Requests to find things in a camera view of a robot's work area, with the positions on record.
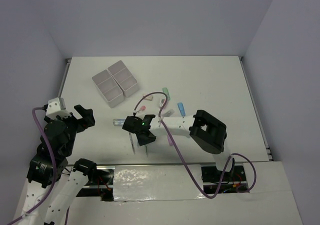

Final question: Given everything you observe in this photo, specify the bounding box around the purple pink highlighter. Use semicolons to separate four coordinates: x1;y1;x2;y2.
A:
167;136;174;146

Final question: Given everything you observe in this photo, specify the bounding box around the white divided container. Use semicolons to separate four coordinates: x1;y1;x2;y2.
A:
107;60;139;98
91;69;125;108

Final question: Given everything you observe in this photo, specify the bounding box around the pink transparent lead case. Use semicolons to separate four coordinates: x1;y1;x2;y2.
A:
137;105;146;113

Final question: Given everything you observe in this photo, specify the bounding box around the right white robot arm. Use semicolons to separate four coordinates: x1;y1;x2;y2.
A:
122;110;235;181

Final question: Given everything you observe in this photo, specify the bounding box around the clear bottle blue cap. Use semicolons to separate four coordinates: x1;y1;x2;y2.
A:
112;118;125;127

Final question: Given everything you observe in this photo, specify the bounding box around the left white divided container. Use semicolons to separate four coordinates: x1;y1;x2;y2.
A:
91;69;125;108

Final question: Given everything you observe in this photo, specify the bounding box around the staples box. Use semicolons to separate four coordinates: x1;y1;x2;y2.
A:
142;94;153;101

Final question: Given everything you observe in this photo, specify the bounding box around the pink white mini stapler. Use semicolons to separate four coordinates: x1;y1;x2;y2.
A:
158;98;166;109

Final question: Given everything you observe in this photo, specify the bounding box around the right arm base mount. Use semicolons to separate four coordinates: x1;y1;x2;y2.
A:
201;165;249;195

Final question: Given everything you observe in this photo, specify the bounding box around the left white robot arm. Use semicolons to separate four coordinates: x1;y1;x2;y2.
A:
11;101;98;225

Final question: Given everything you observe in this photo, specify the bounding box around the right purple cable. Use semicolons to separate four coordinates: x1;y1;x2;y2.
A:
134;91;258;200

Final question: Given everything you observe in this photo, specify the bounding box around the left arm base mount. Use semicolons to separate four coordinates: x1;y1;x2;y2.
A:
65;158;114;202

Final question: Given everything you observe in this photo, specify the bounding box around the blue transparent case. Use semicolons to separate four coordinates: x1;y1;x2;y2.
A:
177;102;186;117

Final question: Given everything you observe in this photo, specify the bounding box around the green transparent case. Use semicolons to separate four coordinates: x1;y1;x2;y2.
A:
162;87;171;101

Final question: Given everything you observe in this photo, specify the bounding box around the orange grey highlighter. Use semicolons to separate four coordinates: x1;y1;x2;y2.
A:
162;109;175;117

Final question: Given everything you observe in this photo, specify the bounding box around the right white divided container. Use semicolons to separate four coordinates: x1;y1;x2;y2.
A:
107;60;139;98

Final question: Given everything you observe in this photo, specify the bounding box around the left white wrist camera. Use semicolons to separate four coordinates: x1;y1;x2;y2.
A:
46;97;71;120

